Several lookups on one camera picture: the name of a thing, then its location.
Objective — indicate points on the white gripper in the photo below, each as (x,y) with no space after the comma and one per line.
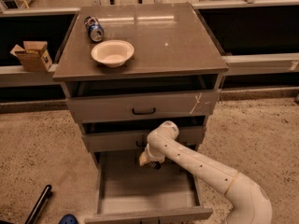
(151,157)

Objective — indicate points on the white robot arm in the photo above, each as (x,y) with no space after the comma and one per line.
(250,202)

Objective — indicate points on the grey middle drawer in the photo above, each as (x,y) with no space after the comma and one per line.
(98,142)

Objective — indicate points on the grey open bottom drawer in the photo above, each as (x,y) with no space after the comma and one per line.
(130,194)

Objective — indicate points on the grey top drawer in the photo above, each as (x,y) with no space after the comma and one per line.
(142,106)

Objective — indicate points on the grey drawer cabinet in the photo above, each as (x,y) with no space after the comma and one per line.
(94,88)

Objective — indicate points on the blue round object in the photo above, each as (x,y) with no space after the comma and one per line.
(68,219)

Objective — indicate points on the black pole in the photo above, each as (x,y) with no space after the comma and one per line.
(45,194)

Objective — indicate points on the white paper bowl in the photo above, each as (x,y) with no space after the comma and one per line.
(113,53)

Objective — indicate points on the blue soda can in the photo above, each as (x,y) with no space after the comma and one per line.
(94,29)

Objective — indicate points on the small cardboard box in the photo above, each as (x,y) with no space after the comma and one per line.
(33,56)

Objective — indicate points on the grey metal railing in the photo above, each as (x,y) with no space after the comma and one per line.
(261,62)

